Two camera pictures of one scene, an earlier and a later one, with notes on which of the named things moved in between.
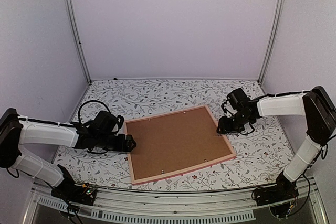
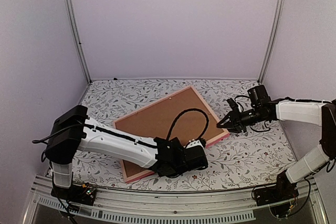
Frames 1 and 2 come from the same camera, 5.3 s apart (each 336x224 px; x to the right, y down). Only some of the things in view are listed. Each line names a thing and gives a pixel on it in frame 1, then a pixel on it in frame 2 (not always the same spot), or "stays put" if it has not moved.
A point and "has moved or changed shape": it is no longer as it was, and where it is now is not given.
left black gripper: (120, 148) to (175, 144)
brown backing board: (171, 142) has moved or changed shape
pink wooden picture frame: (180, 170) has moved or changed shape
